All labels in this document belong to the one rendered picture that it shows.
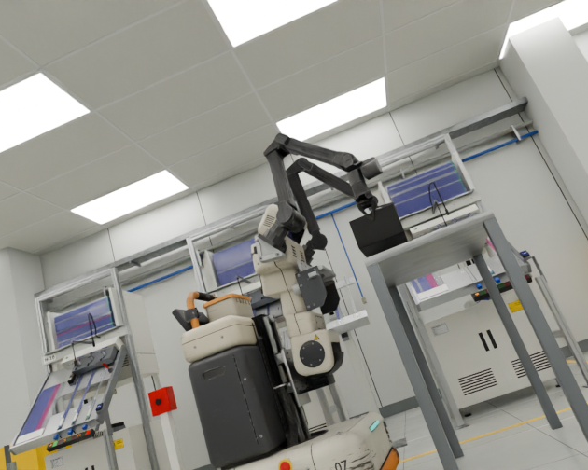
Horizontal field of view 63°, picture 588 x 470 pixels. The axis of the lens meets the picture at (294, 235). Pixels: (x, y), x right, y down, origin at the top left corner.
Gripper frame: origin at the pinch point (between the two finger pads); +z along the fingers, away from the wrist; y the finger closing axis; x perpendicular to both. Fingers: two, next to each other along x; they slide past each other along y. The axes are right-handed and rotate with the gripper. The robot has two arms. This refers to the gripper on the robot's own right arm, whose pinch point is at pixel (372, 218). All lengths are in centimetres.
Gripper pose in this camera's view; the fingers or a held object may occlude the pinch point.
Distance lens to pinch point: 176.7
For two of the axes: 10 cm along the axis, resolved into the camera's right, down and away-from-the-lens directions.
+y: 3.0, 2.2, 9.3
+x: -9.0, 3.8, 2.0
